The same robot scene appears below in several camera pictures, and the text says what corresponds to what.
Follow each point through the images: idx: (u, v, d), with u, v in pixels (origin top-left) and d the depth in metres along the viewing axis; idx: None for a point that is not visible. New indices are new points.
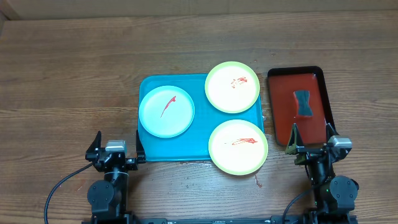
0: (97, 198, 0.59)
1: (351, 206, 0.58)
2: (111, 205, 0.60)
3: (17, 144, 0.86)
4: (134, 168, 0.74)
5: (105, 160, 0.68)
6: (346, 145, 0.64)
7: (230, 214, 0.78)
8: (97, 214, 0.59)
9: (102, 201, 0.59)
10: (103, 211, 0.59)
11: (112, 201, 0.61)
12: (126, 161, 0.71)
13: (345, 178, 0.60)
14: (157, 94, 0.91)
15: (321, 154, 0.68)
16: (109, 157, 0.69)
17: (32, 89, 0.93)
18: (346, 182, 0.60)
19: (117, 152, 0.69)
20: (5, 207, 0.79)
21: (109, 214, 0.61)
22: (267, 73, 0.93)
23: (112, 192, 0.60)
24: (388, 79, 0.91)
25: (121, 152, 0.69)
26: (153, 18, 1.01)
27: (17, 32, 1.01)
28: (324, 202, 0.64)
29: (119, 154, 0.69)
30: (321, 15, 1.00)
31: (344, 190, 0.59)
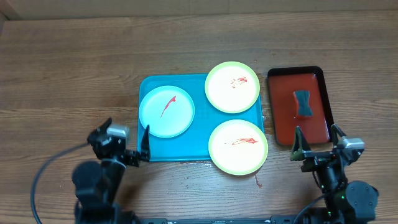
0: (81, 178, 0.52)
1: (373, 214, 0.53)
2: (98, 188, 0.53)
3: (17, 144, 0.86)
4: (134, 164, 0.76)
5: (103, 142, 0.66)
6: (358, 146, 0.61)
7: (230, 214, 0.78)
8: (81, 196, 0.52)
9: (88, 182, 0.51)
10: (89, 193, 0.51)
11: (99, 183, 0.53)
12: (124, 150, 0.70)
13: (363, 183, 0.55)
14: (157, 94, 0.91)
15: (329, 158, 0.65)
16: (108, 139, 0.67)
17: (33, 89, 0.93)
18: (364, 187, 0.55)
19: (118, 137, 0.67)
20: (5, 207, 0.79)
21: (96, 200, 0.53)
22: (267, 73, 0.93)
23: (99, 172, 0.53)
24: (388, 79, 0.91)
25: (121, 137, 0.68)
26: (153, 18, 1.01)
27: (17, 32, 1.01)
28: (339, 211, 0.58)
29: (119, 140, 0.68)
30: (321, 15, 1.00)
31: (363, 197, 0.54)
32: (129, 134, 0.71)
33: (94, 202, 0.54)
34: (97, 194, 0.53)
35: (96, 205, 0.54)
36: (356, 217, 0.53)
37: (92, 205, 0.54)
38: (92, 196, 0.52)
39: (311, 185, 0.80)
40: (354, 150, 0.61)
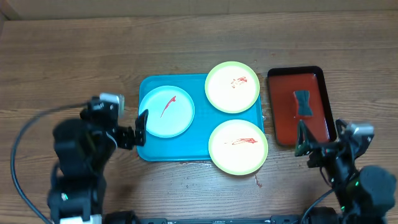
0: (64, 132, 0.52)
1: (390, 200, 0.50)
2: (81, 145, 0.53)
3: (17, 144, 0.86)
4: (127, 147, 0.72)
5: (94, 107, 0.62)
6: (367, 131, 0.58)
7: (230, 214, 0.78)
8: (61, 152, 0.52)
9: (69, 135, 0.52)
10: (68, 147, 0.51)
11: (83, 140, 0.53)
12: (115, 124, 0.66)
13: (378, 168, 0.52)
14: (157, 94, 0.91)
15: (337, 148, 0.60)
16: (99, 106, 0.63)
17: (33, 89, 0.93)
18: (380, 173, 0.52)
19: (109, 102, 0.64)
20: (5, 207, 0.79)
21: (77, 158, 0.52)
22: (267, 73, 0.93)
23: (83, 129, 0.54)
24: (388, 79, 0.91)
25: (114, 102, 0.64)
26: (153, 18, 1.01)
27: (17, 32, 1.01)
28: (353, 201, 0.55)
29: (111, 107, 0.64)
30: (321, 15, 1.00)
31: (379, 183, 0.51)
32: (122, 104, 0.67)
33: (74, 162, 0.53)
34: (79, 152, 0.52)
35: (76, 168, 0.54)
36: (373, 205, 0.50)
37: (73, 165, 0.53)
38: (73, 152, 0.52)
39: (311, 185, 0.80)
40: (362, 135, 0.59)
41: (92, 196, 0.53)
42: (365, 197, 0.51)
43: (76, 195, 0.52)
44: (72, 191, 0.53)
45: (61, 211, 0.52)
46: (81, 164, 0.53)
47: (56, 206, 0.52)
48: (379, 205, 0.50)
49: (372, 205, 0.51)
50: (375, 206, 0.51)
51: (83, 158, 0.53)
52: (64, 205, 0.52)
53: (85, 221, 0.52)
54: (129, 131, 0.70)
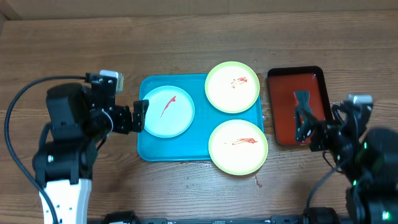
0: (58, 90, 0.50)
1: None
2: (74, 104, 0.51)
3: (17, 144, 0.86)
4: (123, 129, 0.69)
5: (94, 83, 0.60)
6: (366, 101, 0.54)
7: (230, 214, 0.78)
8: (53, 109, 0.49)
9: (63, 92, 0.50)
10: (61, 103, 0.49)
11: (76, 100, 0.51)
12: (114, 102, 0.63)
13: (385, 130, 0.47)
14: (157, 94, 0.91)
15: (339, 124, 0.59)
16: (98, 81, 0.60)
17: (33, 89, 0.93)
18: (388, 133, 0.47)
19: (108, 78, 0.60)
20: (5, 207, 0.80)
21: (68, 117, 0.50)
22: (267, 73, 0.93)
23: (78, 90, 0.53)
24: (388, 79, 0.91)
25: (112, 78, 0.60)
26: (153, 17, 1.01)
27: (16, 32, 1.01)
28: (365, 167, 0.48)
29: (109, 81, 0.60)
30: (321, 15, 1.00)
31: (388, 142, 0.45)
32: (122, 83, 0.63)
33: (64, 122, 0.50)
34: (72, 109, 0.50)
35: (66, 130, 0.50)
36: (383, 162, 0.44)
37: (65, 125, 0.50)
38: (64, 109, 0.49)
39: (311, 185, 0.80)
40: (361, 104, 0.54)
41: (80, 159, 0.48)
42: (377, 158, 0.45)
43: (64, 159, 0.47)
44: (58, 155, 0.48)
45: (47, 175, 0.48)
46: (73, 125, 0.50)
47: (42, 169, 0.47)
48: (392, 166, 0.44)
49: (385, 167, 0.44)
50: (388, 166, 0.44)
51: (75, 117, 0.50)
52: (51, 168, 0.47)
53: (73, 185, 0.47)
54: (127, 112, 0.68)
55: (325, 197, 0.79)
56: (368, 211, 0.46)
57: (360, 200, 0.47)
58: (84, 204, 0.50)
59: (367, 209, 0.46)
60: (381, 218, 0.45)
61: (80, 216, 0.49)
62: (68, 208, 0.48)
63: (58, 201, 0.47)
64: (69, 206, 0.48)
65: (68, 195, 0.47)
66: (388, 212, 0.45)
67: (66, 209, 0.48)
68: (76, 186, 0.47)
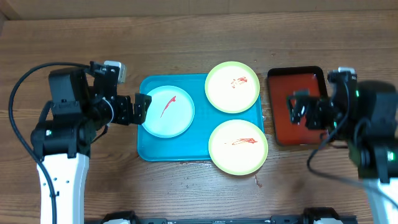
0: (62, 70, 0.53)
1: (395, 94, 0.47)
2: (76, 82, 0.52)
3: (17, 145, 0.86)
4: (124, 119, 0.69)
5: (99, 70, 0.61)
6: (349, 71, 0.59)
7: (230, 214, 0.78)
8: (54, 88, 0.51)
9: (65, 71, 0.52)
10: (63, 80, 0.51)
11: (78, 80, 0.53)
12: (115, 93, 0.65)
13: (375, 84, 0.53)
14: (158, 94, 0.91)
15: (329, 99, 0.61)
16: (104, 68, 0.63)
17: (33, 89, 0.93)
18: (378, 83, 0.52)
19: (111, 66, 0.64)
20: (5, 207, 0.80)
21: (69, 94, 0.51)
22: (267, 73, 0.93)
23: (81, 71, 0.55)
24: (388, 79, 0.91)
25: (115, 67, 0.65)
26: (153, 17, 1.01)
27: (16, 32, 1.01)
28: (360, 116, 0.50)
29: (113, 70, 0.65)
30: (321, 15, 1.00)
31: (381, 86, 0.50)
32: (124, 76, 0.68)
33: (65, 98, 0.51)
34: (73, 86, 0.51)
35: (67, 107, 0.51)
36: (380, 96, 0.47)
37: (66, 102, 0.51)
38: (66, 86, 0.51)
39: (311, 185, 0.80)
40: (347, 72, 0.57)
41: (78, 133, 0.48)
42: (369, 99, 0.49)
43: (62, 134, 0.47)
44: (58, 128, 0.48)
45: (46, 149, 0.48)
46: (73, 102, 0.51)
47: (41, 143, 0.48)
48: (384, 104, 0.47)
49: (379, 105, 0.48)
50: (381, 104, 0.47)
51: (76, 94, 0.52)
52: (48, 141, 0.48)
53: (70, 158, 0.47)
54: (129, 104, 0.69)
55: (325, 197, 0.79)
56: (372, 154, 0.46)
57: (362, 146, 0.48)
58: (82, 180, 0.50)
59: (372, 153, 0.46)
60: (387, 158, 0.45)
61: (78, 192, 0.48)
62: (65, 181, 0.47)
63: (55, 175, 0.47)
64: (67, 179, 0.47)
65: (66, 167, 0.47)
66: (392, 152, 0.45)
67: (63, 182, 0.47)
68: (73, 159, 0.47)
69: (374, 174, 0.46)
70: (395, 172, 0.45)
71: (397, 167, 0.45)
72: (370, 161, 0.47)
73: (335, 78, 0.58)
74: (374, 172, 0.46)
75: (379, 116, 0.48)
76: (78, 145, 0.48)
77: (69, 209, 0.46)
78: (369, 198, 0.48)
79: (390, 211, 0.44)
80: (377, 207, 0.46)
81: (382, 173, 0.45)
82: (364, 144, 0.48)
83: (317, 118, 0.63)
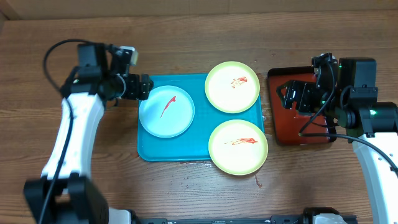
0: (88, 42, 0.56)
1: (372, 62, 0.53)
2: (99, 52, 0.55)
3: (17, 144, 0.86)
4: (133, 95, 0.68)
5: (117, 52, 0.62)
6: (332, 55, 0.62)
7: (230, 214, 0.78)
8: (80, 54, 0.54)
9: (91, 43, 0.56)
10: (88, 47, 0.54)
11: (101, 50, 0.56)
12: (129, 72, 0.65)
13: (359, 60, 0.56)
14: (158, 94, 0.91)
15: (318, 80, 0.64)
16: (120, 51, 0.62)
17: (32, 89, 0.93)
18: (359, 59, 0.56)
19: (126, 49, 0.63)
20: (5, 207, 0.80)
21: (92, 60, 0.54)
22: (267, 73, 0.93)
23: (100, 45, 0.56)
24: (388, 79, 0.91)
25: (129, 50, 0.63)
26: (153, 17, 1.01)
27: (15, 32, 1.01)
28: (345, 86, 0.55)
29: (127, 52, 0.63)
30: (321, 15, 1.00)
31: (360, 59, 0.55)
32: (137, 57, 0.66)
33: (89, 63, 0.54)
34: (97, 54, 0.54)
35: (89, 70, 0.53)
36: (356, 64, 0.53)
37: (90, 65, 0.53)
38: (91, 53, 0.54)
39: (311, 185, 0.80)
40: (329, 53, 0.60)
41: (99, 87, 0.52)
42: (351, 68, 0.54)
43: (85, 83, 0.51)
44: (83, 79, 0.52)
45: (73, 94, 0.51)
46: (95, 66, 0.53)
47: (68, 91, 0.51)
48: (362, 71, 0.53)
49: (359, 71, 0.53)
50: (360, 70, 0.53)
51: (99, 61, 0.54)
52: (75, 88, 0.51)
53: (89, 96, 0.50)
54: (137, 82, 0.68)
55: (325, 197, 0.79)
56: (357, 112, 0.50)
57: (348, 109, 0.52)
58: (96, 119, 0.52)
59: (357, 114, 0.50)
60: (370, 115, 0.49)
61: (91, 123, 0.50)
62: (82, 110, 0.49)
63: (74, 104, 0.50)
64: (84, 108, 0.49)
65: (84, 100, 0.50)
66: (374, 109, 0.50)
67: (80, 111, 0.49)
68: (91, 97, 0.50)
69: (359, 130, 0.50)
70: (379, 127, 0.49)
71: (380, 123, 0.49)
72: (356, 121, 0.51)
73: (319, 60, 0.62)
74: (359, 129, 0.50)
75: (360, 81, 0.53)
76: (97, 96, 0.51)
77: (81, 134, 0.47)
78: (360, 155, 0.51)
79: (377, 161, 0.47)
80: (367, 161, 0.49)
81: (367, 127, 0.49)
82: (349, 106, 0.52)
83: (306, 100, 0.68)
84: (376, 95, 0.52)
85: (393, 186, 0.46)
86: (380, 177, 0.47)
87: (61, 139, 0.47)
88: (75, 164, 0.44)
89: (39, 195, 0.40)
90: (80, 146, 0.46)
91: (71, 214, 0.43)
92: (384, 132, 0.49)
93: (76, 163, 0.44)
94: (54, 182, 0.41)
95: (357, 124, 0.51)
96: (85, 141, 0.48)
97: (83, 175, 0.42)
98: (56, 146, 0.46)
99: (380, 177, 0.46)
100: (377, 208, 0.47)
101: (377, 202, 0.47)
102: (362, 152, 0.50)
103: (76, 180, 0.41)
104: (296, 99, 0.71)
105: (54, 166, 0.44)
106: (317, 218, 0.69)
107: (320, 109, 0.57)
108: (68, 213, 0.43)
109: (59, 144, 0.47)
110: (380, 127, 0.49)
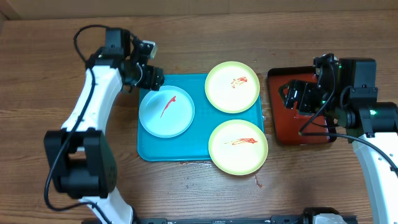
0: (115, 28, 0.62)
1: (372, 62, 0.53)
2: (124, 37, 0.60)
3: (17, 144, 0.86)
4: (146, 85, 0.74)
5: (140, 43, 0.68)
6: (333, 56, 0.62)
7: (230, 214, 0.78)
8: (107, 37, 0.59)
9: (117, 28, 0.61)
10: (114, 31, 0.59)
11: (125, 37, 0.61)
12: (147, 63, 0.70)
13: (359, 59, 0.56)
14: (158, 94, 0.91)
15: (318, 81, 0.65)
16: (142, 44, 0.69)
17: (32, 89, 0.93)
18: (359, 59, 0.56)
19: (147, 43, 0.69)
20: (5, 207, 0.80)
21: (117, 42, 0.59)
22: (267, 73, 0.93)
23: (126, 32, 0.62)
24: (389, 79, 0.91)
25: (151, 44, 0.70)
26: (153, 17, 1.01)
27: (15, 32, 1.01)
28: (345, 86, 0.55)
29: (148, 45, 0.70)
30: (321, 15, 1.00)
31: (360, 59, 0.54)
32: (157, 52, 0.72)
33: (114, 45, 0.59)
34: (122, 38, 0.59)
35: (114, 51, 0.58)
36: (356, 65, 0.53)
37: (115, 46, 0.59)
38: (117, 35, 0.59)
39: (311, 185, 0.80)
40: (331, 54, 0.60)
41: (119, 64, 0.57)
42: (350, 68, 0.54)
43: (107, 59, 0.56)
44: (107, 56, 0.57)
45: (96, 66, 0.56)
46: (119, 48, 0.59)
47: (93, 63, 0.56)
48: (362, 71, 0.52)
49: (359, 71, 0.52)
50: (360, 70, 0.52)
51: (122, 45, 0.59)
52: (99, 62, 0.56)
53: (111, 69, 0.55)
54: (153, 75, 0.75)
55: (325, 197, 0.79)
56: (357, 112, 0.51)
57: (348, 109, 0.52)
58: (112, 92, 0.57)
59: (357, 114, 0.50)
60: (370, 115, 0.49)
61: (109, 93, 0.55)
62: (104, 80, 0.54)
63: (97, 73, 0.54)
64: (104, 78, 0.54)
65: (106, 71, 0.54)
66: (374, 110, 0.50)
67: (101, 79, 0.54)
68: (112, 70, 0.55)
69: (359, 130, 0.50)
70: (379, 127, 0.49)
71: (380, 123, 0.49)
72: (356, 121, 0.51)
73: (321, 60, 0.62)
74: (359, 129, 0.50)
75: (360, 81, 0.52)
76: (118, 71, 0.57)
77: (100, 100, 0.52)
78: (360, 155, 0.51)
79: (377, 162, 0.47)
80: (367, 161, 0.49)
81: (367, 127, 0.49)
82: (349, 106, 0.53)
83: (307, 100, 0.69)
84: (376, 95, 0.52)
85: (393, 186, 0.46)
86: (380, 177, 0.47)
87: (82, 101, 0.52)
88: (92, 124, 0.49)
89: (58, 144, 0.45)
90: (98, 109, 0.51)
91: (83, 169, 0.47)
92: (384, 132, 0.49)
93: (92, 124, 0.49)
94: (71, 134, 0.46)
95: (357, 124, 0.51)
96: (102, 107, 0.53)
97: (98, 132, 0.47)
98: (76, 106, 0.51)
99: (381, 177, 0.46)
100: (377, 208, 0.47)
101: (377, 202, 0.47)
102: (362, 152, 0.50)
103: (92, 135, 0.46)
104: (296, 99, 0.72)
105: (73, 122, 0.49)
106: (317, 218, 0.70)
107: (321, 109, 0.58)
108: (80, 169, 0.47)
109: (79, 104, 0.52)
110: (380, 127, 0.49)
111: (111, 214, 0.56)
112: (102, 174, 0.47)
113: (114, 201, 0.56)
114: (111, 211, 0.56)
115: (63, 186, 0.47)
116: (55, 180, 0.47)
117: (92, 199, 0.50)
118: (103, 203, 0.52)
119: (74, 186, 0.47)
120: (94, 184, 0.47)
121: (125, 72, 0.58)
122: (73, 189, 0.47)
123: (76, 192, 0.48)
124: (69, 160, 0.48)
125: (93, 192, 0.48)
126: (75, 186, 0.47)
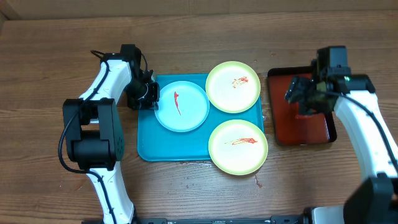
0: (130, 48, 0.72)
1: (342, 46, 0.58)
2: (137, 53, 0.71)
3: (17, 144, 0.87)
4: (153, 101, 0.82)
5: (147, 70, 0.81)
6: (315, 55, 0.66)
7: (230, 214, 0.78)
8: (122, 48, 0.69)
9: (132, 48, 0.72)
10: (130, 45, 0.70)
11: (137, 53, 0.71)
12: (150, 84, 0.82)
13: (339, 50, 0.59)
14: (164, 95, 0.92)
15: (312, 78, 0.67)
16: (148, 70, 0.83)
17: (32, 89, 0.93)
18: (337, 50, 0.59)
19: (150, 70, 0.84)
20: (5, 207, 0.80)
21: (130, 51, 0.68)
22: (267, 73, 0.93)
23: (139, 51, 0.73)
24: (388, 79, 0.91)
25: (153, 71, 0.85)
26: (153, 17, 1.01)
27: (15, 32, 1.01)
28: (322, 67, 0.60)
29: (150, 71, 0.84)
30: (321, 15, 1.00)
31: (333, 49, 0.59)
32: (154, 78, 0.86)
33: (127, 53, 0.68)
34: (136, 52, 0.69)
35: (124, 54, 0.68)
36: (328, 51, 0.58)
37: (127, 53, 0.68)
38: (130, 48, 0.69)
39: (311, 185, 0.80)
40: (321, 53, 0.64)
41: (130, 62, 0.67)
42: (325, 55, 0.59)
43: (120, 56, 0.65)
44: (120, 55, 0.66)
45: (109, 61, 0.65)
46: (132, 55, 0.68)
47: (107, 57, 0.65)
48: (336, 55, 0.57)
49: (333, 55, 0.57)
50: (334, 54, 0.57)
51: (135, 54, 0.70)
52: (112, 58, 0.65)
53: (122, 62, 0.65)
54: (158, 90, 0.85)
55: (325, 196, 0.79)
56: (336, 83, 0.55)
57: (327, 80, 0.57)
58: (124, 81, 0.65)
59: (334, 83, 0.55)
60: (344, 80, 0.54)
61: (120, 79, 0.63)
62: (117, 68, 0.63)
63: (111, 64, 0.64)
64: (118, 67, 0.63)
65: (119, 62, 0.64)
66: (348, 77, 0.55)
67: (114, 68, 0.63)
68: (122, 63, 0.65)
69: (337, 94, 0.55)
70: (353, 89, 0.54)
71: (354, 86, 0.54)
72: (334, 89, 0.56)
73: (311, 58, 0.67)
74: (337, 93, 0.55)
75: (336, 61, 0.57)
76: (129, 65, 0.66)
77: (113, 80, 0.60)
78: (341, 113, 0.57)
79: (355, 110, 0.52)
80: (346, 112, 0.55)
81: (342, 88, 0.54)
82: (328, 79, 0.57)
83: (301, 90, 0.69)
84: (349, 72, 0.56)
85: (372, 128, 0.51)
86: (359, 123, 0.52)
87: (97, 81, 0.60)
88: (105, 96, 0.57)
89: (74, 110, 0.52)
90: (111, 87, 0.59)
91: (95, 137, 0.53)
92: (358, 92, 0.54)
93: (107, 95, 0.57)
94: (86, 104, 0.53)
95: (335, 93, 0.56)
96: (115, 89, 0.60)
97: (111, 100, 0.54)
98: (92, 83, 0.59)
99: (359, 122, 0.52)
100: (360, 150, 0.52)
101: (361, 147, 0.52)
102: (341, 106, 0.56)
103: (104, 102, 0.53)
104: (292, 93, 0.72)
105: (89, 94, 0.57)
106: (315, 211, 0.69)
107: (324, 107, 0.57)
108: (93, 138, 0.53)
109: (95, 82, 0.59)
110: (355, 88, 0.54)
111: (113, 198, 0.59)
112: (113, 138, 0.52)
113: (118, 183, 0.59)
114: (115, 193, 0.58)
115: (79, 155, 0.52)
116: (69, 149, 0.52)
117: (99, 172, 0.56)
118: (109, 178, 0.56)
119: (87, 154, 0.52)
120: (106, 149, 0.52)
121: (134, 69, 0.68)
122: (85, 155, 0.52)
123: (87, 160, 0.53)
124: (83, 132, 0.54)
125: (103, 158, 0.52)
126: (87, 152, 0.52)
